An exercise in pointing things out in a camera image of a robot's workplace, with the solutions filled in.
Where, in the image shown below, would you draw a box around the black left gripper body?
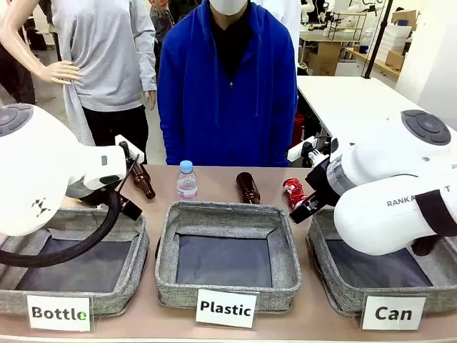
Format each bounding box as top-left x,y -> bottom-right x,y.
66,175 -> 123,208

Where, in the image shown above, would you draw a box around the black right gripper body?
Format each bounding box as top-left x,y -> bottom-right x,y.
305,156 -> 341,211

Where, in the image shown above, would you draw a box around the brown glass bottle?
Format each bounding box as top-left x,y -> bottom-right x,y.
236,171 -> 263,205
129,162 -> 157,200

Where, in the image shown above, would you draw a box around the clear water bottle blue cap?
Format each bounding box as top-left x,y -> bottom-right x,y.
176,160 -> 199,201

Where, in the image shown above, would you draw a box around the crushed red can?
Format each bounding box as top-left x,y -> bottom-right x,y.
282,177 -> 311,210

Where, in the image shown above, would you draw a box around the grey basket labelled Bottle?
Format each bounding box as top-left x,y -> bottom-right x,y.
0,207 -> 150,317

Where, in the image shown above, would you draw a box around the grey basket labelled Plastic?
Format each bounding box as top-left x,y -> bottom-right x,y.
155,200 -> 303,315

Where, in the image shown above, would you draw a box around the grey basket labelled Can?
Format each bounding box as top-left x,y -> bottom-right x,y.
307,209 -> 457,317

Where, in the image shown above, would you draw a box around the white Can label sign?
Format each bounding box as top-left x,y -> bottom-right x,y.
361,295 -> 428,332

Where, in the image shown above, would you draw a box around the white power strip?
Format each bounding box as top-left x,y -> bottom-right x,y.
114,134 -> 145,164
287,135 -> 333,161

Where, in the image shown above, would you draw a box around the red object behind table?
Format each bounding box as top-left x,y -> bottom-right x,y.
293,113 -> 305,147

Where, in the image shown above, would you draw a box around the black trousers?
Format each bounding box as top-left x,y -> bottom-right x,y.
82,104 -> 150,164

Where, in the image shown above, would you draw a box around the white background table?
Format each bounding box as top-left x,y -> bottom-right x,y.
296,74 -> 429,144

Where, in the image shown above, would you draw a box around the white Plastic label sign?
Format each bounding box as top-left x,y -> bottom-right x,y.
195,288 -> 258,329

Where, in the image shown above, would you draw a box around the white Bottle label sign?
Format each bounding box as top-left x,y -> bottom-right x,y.
26,294 -> 94,332

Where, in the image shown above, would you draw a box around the large cardboard box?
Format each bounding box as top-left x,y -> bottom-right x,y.
307,41 -> 342,76

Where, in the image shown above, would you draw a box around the person in dark clothes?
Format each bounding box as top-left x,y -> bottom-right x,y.
0,21 -> 47,105

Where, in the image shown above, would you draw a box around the person in blue hoodie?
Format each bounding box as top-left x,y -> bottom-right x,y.
157,0 -> 299,168

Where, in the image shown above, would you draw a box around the grey long sleeve shirt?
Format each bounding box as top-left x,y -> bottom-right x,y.
51,0 -> 158,146

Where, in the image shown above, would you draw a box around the small cardboard box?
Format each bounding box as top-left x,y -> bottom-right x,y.
385,49 -> 406,71

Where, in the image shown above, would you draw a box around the black stand pole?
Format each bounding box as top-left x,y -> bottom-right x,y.
362,0 -> 393,79

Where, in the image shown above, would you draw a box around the person in white coat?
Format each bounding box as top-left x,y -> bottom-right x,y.
251,0 -> 303,65

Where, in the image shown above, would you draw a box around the stack of white boxes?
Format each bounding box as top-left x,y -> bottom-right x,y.
376,23 -> 415,61

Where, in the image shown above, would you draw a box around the person in dark jacket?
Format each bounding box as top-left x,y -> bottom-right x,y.
149,0 -> 178,81

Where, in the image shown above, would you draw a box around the white face mask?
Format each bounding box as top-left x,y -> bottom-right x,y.
209,0 -> 250,16

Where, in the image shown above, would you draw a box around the black cable sleeve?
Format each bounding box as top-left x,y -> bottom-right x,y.
410,189 -> 457,257
0,189 -> 122,267

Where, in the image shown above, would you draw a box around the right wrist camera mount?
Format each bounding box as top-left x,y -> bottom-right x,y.
301,141 -> 331,169

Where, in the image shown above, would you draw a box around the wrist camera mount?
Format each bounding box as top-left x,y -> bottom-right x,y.
119,140 -> 140,164
301,141 -> 331,169

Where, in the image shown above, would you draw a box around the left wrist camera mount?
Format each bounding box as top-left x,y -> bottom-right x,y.
119,140 -> 140,164

